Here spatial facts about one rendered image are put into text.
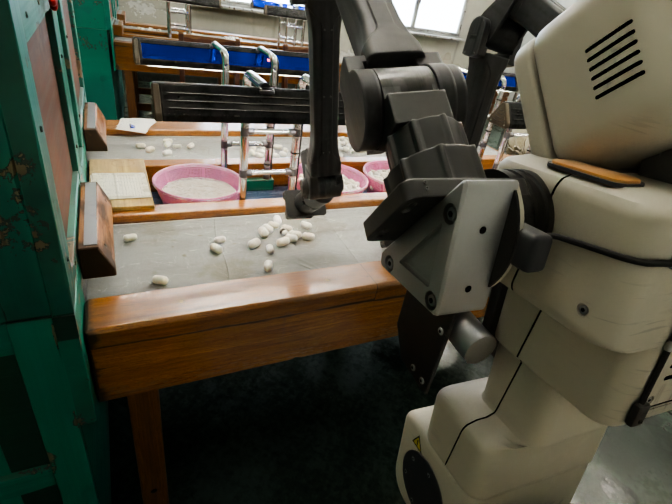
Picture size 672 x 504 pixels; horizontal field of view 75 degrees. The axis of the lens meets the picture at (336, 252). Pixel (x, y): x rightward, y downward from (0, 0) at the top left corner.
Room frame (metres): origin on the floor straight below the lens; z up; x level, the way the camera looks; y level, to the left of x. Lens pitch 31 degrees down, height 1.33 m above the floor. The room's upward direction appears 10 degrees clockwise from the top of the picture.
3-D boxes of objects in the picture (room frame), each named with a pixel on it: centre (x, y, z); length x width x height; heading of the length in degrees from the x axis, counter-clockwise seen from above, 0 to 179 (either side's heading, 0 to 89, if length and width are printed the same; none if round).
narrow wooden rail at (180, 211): (1.37, -0.16, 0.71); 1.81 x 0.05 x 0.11; 120
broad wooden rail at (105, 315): (1.03, -0.35, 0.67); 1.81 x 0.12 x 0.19; 120
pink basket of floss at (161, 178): (1.21, 0.44, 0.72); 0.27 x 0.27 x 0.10
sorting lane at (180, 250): (1.21, -0.25, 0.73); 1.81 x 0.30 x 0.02; 120
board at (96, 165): (1.10, 0.63, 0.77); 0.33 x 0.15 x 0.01; 30
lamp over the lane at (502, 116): (1.53, -0.68, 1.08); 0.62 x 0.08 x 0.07; 120
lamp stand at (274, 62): (1.47, 0.39, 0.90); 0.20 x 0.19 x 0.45; 120
